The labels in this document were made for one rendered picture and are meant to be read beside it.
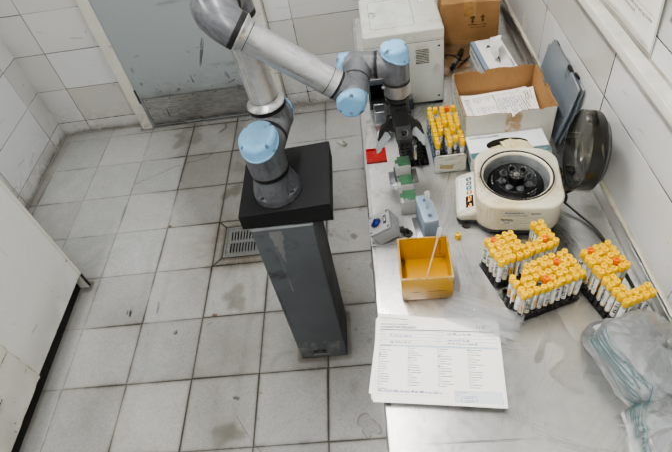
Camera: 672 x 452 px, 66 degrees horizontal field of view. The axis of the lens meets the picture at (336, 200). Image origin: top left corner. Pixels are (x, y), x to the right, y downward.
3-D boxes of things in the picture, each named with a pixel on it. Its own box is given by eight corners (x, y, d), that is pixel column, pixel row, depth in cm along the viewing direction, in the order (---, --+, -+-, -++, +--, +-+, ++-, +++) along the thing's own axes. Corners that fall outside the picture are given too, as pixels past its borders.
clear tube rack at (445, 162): (425, 133, 180) (425, 116, 175) (454, 129, 180) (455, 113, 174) (434, 173, 166) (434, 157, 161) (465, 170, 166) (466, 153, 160)
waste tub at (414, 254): (398, 260, 145) (396, 238, 138) (447, 257, 144) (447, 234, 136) (401, 301, 136) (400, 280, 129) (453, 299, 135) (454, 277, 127)
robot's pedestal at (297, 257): (302, 358, 224) (250, 231, 161) (303, 318, 238) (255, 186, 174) (347, 355, 222) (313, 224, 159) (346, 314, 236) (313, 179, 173)
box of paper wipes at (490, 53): (469, 55, 210) (471, 26, 200) (498, 50, 209) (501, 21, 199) (485, 86, 194) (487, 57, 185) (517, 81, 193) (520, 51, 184)
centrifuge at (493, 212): (454, 175, 165) (455, 146, 156) (553, 174, 159) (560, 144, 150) (456, 233, 149) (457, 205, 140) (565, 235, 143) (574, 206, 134)
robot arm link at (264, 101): (254, 154, 160) (182, -17, 121) (265, 123, 170) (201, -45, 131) (291, 151, 157) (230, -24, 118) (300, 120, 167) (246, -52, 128)
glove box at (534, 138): (464, 153, 171) (465, 130, 164) (538, 144, 169) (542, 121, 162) (471, 179, 162) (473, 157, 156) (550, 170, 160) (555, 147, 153)
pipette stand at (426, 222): (411, 220, 155) (410, 197, 147) (434, 215, 155) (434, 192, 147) (419, 245, 148) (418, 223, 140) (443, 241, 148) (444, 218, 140)
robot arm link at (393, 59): (377, 37, 138) (409, 35, 136) (380, 73, 145) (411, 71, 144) (375, 54, 132) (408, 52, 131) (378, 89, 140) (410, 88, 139)
